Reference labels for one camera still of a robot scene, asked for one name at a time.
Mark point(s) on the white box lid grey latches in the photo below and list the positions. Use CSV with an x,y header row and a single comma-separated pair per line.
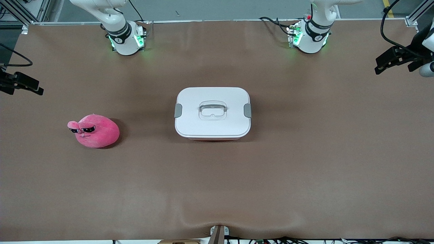
x,y
193,125

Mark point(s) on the brown table mat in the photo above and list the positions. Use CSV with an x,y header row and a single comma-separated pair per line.
x,y
217,186

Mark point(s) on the aluminium frame post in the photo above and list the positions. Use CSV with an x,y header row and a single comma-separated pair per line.
x,y
44,10
418,12

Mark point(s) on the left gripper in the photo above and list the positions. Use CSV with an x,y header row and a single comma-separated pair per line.
x,y
414,48

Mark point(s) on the metal mat clamp bracket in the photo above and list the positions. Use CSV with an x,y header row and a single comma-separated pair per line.
x,y
218,234

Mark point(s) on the pink plastic box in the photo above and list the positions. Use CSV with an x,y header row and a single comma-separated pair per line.
x,y
213,139

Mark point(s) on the pink plush toy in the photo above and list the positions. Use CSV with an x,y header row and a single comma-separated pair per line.
x,y
100,132

